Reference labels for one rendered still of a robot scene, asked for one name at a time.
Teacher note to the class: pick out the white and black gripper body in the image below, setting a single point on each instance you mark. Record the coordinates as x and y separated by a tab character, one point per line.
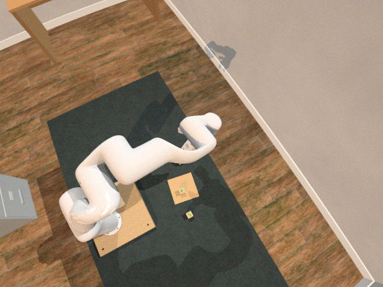
188	146

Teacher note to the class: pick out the tan square mat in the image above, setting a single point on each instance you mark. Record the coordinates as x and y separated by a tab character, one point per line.
185	181

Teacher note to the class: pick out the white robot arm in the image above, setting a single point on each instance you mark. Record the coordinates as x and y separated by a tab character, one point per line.
127	165

